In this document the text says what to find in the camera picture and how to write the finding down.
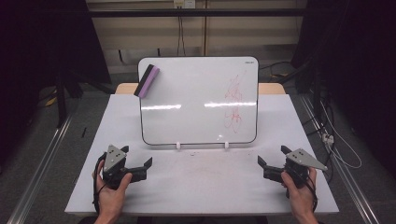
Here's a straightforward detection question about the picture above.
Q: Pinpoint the black floor cable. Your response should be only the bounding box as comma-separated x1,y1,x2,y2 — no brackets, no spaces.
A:
259,61,310,84

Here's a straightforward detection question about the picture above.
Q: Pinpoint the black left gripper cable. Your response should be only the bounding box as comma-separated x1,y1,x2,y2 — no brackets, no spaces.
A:
92,152,108,216

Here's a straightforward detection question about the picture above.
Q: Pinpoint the white wall socket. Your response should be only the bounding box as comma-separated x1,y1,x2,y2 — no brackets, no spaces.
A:
173,0,196,9

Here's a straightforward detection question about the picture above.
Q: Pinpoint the purple and black whiteboard eraser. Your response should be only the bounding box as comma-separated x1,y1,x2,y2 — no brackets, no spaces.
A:
133,63,161,100

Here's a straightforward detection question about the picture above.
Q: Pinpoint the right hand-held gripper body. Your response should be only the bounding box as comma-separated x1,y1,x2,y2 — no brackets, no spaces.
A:
262,147,329,189

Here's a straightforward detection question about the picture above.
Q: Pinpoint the black hanging wall cable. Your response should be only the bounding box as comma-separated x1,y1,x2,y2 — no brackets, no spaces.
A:
176,7,187,57

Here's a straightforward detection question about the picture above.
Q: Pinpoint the white floor cable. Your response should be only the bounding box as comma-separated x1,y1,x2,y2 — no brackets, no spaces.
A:
320,101,363,170

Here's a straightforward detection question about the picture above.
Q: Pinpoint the person's left hand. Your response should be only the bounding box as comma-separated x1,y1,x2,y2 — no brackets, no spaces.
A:
92,172,134,219

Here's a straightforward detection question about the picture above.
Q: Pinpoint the black curtain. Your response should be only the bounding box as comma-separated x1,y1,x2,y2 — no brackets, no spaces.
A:
290,0,396,179
0,0,112,166

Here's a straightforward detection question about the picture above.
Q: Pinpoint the bundle of black cables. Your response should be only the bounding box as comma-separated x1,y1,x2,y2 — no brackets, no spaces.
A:
305,92,336,185

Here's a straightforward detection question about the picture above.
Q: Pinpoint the metal floor rail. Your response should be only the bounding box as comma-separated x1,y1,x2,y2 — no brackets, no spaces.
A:
7,114,75,224
299,93,380,224

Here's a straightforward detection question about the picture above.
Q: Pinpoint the black metal stand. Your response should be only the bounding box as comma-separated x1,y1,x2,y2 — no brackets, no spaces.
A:
54,70,115,129

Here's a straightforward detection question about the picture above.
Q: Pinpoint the white whiteboard with black rim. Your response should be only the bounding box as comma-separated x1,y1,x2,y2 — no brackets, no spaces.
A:
137,56,260,147

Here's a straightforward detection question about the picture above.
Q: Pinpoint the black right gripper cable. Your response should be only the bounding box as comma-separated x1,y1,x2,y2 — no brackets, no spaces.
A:
306,176,319,214

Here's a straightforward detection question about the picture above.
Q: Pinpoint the light wooden table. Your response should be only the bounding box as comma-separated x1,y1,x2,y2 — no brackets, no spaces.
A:
115,82,287,95

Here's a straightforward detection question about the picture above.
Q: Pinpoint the black horizontal bar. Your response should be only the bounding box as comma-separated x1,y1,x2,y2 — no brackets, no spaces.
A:
88,8,307,18

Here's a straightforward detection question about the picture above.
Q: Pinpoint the white table cover sheet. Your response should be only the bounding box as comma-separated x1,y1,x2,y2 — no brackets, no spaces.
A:
64,93,340,217

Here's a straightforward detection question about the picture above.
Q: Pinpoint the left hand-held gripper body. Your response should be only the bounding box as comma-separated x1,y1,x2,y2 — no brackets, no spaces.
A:
99,144,148,190

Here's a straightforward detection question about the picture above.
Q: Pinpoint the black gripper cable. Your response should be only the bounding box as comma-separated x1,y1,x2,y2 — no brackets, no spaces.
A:
92,152,108,216
306,176,319,214

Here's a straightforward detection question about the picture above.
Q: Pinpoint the person's right hand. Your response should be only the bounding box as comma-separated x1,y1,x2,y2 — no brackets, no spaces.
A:
280,167,318,217

